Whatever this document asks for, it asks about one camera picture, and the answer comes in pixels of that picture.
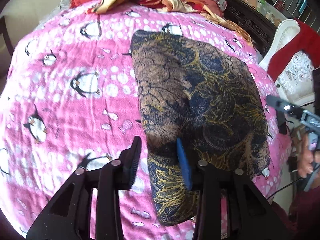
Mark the dark floral patterned garment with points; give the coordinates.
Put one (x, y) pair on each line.
(187, 85)

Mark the pink penguin print blanket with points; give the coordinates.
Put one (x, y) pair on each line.
(62, 117)

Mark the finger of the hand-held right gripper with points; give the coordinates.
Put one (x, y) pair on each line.
(282, 123)
(282, 103)

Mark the person's right hand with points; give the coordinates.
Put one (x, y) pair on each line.
(306, 160)

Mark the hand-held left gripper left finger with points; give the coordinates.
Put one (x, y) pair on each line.
(130, 170)

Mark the red garment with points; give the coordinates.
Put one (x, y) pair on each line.
(307, 37)

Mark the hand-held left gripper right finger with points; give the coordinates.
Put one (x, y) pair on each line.
(184, 165)

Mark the person's maroon clothing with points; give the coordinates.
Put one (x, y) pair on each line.
(302, 217)

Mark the dark carved wooden headboard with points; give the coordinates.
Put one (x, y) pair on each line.
(250, 22)

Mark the white upholstered chair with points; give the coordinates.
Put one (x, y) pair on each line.
(295, 72)

